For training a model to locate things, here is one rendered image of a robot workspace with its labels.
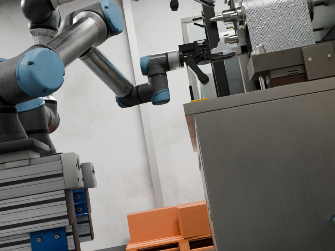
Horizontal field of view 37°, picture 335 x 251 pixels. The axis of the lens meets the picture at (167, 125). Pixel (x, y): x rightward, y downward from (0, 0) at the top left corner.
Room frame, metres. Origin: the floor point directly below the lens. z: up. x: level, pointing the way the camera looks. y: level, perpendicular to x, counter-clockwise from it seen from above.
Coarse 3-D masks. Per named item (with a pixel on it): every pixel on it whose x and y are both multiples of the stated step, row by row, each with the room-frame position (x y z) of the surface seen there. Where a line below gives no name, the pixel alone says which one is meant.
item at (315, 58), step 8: (304, 48) 1.61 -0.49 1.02; (312, 48) 1.61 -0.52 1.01; (320, 48) 1.61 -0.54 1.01; (328, 48) 1.61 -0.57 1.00; (304, 56) 1.62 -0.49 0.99; (312, 56) 1.61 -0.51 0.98; (320, 56) 1.61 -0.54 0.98; (328, 56) 1.61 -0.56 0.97; (304, 64) 1.62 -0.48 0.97; (312, 64) 1.61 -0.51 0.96; (320, 64) 1.61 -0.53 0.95; (328, 64) 1.61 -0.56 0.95; (312, 72) 1.61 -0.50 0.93; (320, 72) 1.61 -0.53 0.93; (328, 72) 1.61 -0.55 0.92
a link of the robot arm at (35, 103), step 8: (24, 104) 1.73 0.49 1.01; (32, 104) 1.74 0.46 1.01; (40, 104) 1.76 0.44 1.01; (24, 112) 1.73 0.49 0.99; (32, 112) 1.74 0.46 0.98; (40, 112) 1.76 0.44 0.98; (48, 112) 1.83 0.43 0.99; (24, 120) 1.73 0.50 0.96; (32, 120) 1.73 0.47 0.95; (40, 120) 1.75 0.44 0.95; (48, 120) 1.83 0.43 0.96; (24, 128) 1.73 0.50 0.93; (32, 128) 1.73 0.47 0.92; (40, 128) 1.75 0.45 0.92
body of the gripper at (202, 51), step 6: (204, 42) 1.82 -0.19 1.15; (180, 48) 1.84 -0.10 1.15; (186, 48) 1.83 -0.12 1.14; (192, 48) 1.83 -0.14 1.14; (198, 48) 1.82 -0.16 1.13; (204, 48) 1.83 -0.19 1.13; (180, 54) 1.82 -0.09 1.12; (186, 54) 1.84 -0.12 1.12; (192, 54) 1.84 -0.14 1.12; (198, 54) 1.82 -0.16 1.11; (204, 54) 1.81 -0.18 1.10; (180, 60) 1.82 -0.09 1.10; (198, 60) 1.82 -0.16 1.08; (204, 60) 1.81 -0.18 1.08; (210, 60) 1.83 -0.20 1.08
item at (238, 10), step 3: (240, 6) 1.89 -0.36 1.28; (237, 9) 1.87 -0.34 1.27; (240, 9) 1.87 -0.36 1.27; (237, 12) 1.87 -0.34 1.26; (240, 12) 1.86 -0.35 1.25; (240, 15) 1.87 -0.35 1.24; (237, 18) 1.90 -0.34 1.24; (240, 18) 1.87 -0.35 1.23; (237, 21) 1.91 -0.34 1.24; (240, 21) 1.88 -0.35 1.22; (240, 24) 1.89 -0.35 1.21
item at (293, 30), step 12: (300, 12) 1.83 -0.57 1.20; (252, 24) 1.84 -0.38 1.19; (264, 24) 1.84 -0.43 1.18; (276, 24) 1.83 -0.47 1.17; (288, 24) 1.83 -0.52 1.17; (300, 24) 1.83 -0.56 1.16; (252, 36) 1.84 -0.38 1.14; (264, 36) 1.84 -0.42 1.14; (276, 36) 1.83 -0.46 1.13; (288, 36) 1.83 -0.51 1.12; (300, 36) 1.83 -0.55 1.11; (312, 36) 1.83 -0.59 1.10; (252, 48) 1.84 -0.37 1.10; (264, 48) 1.84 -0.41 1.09; (276, 48) 1.83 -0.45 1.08; (288, 48) 1.83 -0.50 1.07
